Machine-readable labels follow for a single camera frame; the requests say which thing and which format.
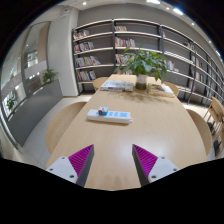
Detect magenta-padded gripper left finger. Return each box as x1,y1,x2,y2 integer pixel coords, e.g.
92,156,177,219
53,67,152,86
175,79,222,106
46,144,95,188

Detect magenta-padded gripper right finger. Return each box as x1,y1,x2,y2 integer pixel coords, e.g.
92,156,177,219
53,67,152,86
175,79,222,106
132,144,180,187

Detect small white blue charger block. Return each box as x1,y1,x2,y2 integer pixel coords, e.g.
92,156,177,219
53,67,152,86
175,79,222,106
97,106,109,117

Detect round-backed beige chair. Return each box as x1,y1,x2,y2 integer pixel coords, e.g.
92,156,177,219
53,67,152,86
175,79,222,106
92,76,110,93
162,80,180,98
185,108,213,158
45,101,88,155

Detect white power strip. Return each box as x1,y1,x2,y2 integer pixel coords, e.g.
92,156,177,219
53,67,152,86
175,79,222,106
86,108,134,125

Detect yellow-covered book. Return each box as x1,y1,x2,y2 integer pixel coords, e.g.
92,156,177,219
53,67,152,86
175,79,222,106
146,83,175,98

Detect small green ledge plant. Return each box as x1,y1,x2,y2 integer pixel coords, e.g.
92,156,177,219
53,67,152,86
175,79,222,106
41,68,59,84
5,94,18,113

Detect large white book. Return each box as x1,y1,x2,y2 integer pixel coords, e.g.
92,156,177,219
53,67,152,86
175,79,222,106
99,79,135,93

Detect green potted plant white pot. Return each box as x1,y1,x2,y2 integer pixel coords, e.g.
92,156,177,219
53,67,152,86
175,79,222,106
114,46,169,91

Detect grey shelf unit with books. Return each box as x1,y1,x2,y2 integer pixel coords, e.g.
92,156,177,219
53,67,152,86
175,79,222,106
70,18,224,104

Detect ceiling lights group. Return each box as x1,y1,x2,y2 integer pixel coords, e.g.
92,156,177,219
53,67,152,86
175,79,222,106
79,0,223,58

